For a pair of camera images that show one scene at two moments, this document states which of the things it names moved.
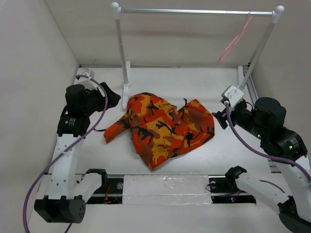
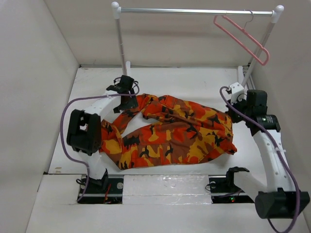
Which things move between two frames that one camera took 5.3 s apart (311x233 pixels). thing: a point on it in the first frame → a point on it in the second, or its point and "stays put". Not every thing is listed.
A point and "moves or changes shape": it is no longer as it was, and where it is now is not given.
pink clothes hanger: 236,39 → 240,44
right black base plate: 223,191 stays put
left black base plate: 111,192 stays put
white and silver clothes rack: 276,14 stays put
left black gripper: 112,97 → 131,104
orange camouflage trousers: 160,131 moves or changes shape
